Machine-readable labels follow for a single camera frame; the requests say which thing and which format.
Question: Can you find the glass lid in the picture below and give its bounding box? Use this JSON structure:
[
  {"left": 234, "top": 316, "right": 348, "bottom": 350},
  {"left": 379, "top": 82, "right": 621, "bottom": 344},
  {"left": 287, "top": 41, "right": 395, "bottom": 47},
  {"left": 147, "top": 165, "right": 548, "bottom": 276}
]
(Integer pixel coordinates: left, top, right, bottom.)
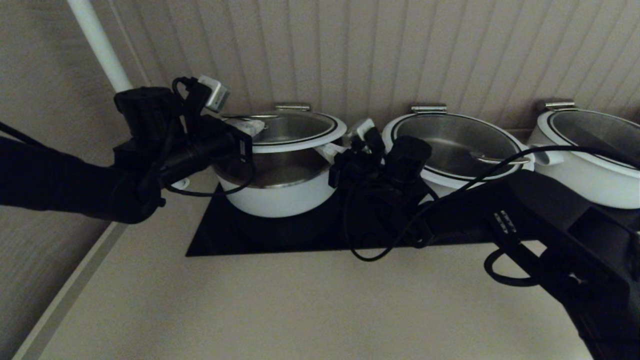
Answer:
[
  {"left": 382, "top": 114, "right": 535, "bottom": 181},
  {"left": 220, "top": 110, "right": 347, "bottom": 154},
  {"left": 537, "top": 110, "right": 640, "bottom": 180}
]

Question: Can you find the wide black glass cooktop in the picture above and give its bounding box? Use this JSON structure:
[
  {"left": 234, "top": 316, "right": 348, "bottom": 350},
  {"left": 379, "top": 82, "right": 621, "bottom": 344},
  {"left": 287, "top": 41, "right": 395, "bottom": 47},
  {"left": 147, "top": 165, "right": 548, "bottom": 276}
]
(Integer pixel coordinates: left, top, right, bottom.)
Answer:
[{"left": 186, "top": 165, "right": 501, "bottom": 257}]

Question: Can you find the white pole with base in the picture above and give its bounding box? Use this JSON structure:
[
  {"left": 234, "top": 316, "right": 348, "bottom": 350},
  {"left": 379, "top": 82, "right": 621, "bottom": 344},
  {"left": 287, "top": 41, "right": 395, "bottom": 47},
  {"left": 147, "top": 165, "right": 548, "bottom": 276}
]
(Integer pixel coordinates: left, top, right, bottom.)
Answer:
[{"left": 67, "top": 0, "right": 192, "bottom": 192}]

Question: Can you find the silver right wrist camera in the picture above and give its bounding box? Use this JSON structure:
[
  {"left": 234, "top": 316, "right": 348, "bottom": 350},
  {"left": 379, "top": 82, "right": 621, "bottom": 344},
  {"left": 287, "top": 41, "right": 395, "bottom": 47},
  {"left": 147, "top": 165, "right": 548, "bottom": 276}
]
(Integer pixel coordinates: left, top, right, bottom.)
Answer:
[{"left": 350, "top": 118, "right": 377, "bottom": 143}]

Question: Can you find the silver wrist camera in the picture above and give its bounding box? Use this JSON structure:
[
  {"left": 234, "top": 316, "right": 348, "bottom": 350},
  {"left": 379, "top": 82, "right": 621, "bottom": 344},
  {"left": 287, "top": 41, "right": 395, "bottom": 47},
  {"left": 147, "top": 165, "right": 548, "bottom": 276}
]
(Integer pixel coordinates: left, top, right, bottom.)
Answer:
[
  {"left": 197, "top": 75, "right": 231, "bottom": 113},
  {"left": 350, "top": 118, "right": 377, "bottom": 143}
]

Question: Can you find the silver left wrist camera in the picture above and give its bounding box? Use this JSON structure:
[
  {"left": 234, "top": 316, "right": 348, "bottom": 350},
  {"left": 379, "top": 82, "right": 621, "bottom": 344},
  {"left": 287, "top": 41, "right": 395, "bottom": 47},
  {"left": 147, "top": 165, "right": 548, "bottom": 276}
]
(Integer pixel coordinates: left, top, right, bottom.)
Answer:
[{"left": 197, "top": 75, "right": 231, "bottom": 113}]

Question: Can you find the black left camera cable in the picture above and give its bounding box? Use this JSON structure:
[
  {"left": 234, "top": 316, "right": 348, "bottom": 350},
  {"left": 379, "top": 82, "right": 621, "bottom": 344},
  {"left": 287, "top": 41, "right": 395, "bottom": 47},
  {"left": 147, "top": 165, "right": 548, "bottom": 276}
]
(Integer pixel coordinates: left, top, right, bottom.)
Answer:
[{"left": 165, "top": 77, "right": 256, "bottom": 197}]

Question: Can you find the black camera cable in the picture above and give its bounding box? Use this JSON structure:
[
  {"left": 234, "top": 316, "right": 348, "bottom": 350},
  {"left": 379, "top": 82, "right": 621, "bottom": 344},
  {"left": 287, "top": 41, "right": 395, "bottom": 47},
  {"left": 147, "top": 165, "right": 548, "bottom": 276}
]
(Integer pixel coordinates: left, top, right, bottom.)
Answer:
[
  {"left": 342, "top": 145, "right": 640, "bottom": 262},
  {"left": 165, "top": 77, "right": 256, "bottom": 197}
]

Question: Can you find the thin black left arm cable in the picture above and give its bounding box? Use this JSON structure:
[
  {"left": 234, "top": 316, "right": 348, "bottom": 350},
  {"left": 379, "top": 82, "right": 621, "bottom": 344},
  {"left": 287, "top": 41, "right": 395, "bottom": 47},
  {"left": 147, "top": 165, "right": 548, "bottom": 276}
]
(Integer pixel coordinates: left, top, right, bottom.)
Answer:
[{"left": 0, "top": 121, "right": 51, "bottom": 151}]

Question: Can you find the short black right arm cable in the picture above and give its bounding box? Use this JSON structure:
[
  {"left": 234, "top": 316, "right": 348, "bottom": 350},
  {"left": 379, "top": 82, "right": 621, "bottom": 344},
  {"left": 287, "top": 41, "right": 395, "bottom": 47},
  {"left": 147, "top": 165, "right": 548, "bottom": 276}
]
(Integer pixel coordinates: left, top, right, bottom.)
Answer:
[{"left": 484, "top": 247, "right": 543, "bottom": 288}]

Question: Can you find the black right camera cable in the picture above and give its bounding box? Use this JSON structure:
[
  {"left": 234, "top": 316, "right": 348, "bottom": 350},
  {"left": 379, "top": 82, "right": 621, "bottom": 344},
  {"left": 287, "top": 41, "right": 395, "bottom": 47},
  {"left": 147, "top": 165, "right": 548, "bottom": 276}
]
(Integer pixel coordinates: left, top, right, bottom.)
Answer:
[{"left": 342, "top": 145, "right": 640, "bottom": 262}]

